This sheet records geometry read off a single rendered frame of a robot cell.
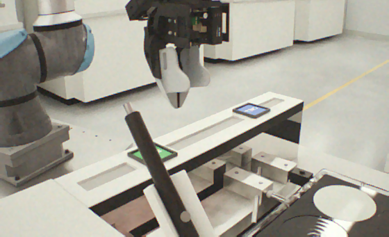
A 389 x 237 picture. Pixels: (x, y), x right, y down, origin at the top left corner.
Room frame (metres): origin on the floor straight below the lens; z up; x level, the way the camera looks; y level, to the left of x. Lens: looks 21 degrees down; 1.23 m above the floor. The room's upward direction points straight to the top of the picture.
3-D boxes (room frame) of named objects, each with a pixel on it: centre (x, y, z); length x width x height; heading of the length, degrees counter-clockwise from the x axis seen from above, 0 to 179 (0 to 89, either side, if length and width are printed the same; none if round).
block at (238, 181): (0.54, -0.08, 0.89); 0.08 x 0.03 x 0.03; 47
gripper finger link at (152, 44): (0.50, 0.05, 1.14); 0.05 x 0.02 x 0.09; 133
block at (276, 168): (0.60, -0.14, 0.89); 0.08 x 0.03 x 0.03; 47
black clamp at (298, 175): (0.56, -0.18, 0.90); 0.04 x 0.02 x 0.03; 47
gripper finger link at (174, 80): (0.49, 0.03, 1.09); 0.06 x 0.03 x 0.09; 43
